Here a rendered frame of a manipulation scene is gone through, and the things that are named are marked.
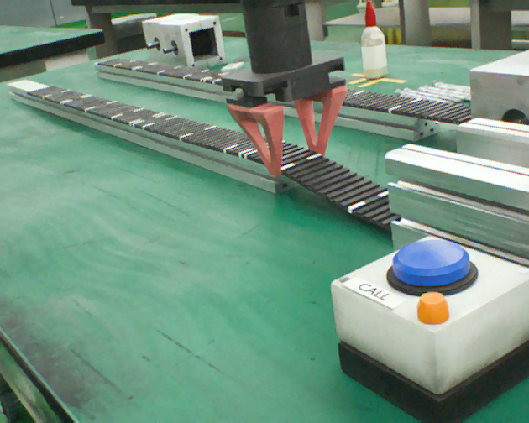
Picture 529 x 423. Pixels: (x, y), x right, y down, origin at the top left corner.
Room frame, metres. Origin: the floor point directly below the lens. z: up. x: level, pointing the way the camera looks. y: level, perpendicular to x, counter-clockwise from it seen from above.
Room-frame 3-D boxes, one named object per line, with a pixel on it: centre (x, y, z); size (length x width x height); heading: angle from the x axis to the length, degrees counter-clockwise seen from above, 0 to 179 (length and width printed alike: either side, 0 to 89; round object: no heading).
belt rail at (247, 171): (1.10, 0.22, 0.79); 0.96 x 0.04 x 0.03; 31
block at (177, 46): (1.52, 0.11, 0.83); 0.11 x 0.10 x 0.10; 121
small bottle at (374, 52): (1.14, -0.21, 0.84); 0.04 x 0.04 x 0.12
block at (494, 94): (0.64, -0.26, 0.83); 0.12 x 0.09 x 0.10; 121
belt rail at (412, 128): (1.19, 0.05, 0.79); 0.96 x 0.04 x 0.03; 31
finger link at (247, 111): (0.67, -0.03, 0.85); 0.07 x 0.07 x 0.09; 31
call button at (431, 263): (0.34, -0.08, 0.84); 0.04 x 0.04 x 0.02
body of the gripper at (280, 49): (0.67, -0.04, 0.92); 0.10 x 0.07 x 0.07; 121
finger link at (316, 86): (0.68, -0.05, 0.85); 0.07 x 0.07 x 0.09; 31
